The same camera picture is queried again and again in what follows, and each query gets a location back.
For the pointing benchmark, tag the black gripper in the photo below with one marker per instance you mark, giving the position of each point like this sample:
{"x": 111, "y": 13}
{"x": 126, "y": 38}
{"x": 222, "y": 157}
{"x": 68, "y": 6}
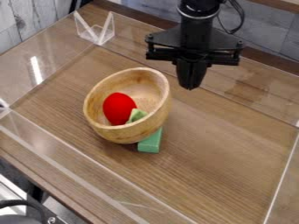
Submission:
{"x": 213, "y": 47}

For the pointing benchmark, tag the wooden bowl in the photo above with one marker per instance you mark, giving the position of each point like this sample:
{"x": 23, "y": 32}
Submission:
{"x": 147, "y": 86}

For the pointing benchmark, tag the red strawberry toy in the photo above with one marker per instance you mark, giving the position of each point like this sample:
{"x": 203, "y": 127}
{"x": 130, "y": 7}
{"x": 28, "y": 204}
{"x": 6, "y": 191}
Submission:
{"x": 120, "y": 109}

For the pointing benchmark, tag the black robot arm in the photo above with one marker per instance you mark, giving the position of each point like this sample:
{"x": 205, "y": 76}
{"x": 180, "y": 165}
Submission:
{"x": 198, "y": 14}

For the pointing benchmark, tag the green rectangular block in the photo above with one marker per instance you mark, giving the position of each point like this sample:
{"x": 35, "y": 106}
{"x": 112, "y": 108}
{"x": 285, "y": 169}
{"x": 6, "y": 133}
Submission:
{"x": 150, "y": 145}

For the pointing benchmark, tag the clear acrylic corner bracket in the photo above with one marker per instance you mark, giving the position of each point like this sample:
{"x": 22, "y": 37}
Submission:
{"x": 96, "y": 34}

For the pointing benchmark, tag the black metal table bracket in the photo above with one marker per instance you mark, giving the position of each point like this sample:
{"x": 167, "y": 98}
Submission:
{"x": 35, "y": 213}

